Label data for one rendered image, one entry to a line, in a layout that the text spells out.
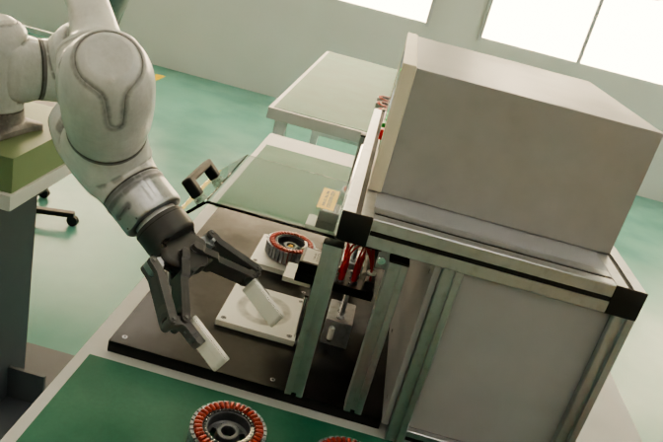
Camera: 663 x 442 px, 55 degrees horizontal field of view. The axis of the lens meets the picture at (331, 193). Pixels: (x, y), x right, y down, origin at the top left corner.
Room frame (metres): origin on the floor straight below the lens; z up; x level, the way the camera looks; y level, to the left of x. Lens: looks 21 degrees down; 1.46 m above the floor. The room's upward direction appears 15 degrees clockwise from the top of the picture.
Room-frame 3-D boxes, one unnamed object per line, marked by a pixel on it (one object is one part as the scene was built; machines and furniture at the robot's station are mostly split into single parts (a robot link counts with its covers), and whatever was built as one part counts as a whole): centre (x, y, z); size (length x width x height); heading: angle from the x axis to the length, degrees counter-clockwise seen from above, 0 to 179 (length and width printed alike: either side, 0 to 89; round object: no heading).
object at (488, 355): (0.83, -0.32, 0.91); 0.28 x 0.03 x 0.32; 88
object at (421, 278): (1.16, -0.19, 0.92); 0.66 x 0.01 x 0.30; 178
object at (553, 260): (1.16, -0.26, 1.09); 0.68 x 0.44 x 0.05; 178
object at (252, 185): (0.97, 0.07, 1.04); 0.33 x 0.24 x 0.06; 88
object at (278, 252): (1.29, 0.06, 0.80); 0.11 x 0.11 x 0.04
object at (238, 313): (1.05, 0.07, 0.78); 0.15 x 0.15 x 0.01; 88
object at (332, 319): (1.04, -0.08, 0.80); 0.07 x 0.05 x 0.06; 178
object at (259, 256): (1.29, 0.06, 0.78); 0.15 x 0.15 x 0.01; 88
